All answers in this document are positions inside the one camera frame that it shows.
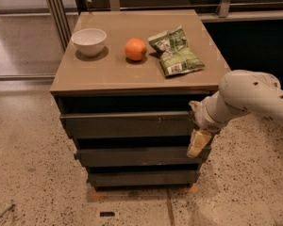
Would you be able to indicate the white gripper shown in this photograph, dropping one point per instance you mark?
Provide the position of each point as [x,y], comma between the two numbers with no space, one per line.
[203,117]

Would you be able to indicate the grey drawer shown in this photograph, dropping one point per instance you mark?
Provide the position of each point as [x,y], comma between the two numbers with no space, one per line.
[133,124]
[150,178]
[144,156]

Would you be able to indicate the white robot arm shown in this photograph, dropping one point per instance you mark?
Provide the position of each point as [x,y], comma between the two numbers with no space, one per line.
[239,92]

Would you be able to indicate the grey drawer cabinet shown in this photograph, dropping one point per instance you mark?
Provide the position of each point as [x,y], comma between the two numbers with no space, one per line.
[110,83]

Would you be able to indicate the green snack bag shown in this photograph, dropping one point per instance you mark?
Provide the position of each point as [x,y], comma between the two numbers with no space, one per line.
[175,55]

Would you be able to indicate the orange fruit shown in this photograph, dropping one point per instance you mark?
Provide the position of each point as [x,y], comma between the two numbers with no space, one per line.
[135,49]

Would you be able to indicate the white ceramic bowl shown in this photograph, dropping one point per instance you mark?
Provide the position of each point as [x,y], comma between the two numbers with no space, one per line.
[90,41]

